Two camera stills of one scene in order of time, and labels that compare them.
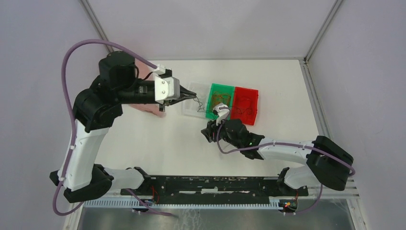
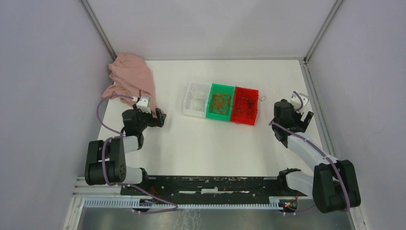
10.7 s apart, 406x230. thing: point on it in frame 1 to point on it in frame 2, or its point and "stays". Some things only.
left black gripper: [185, 94] to [158, 121]
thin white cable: [198, 110] to [195, 97]
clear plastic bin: [196, 107] stays
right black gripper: [211, 127] to [302, 124]
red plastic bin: [245, 105] stays
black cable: [203, 111] to [263, 98]
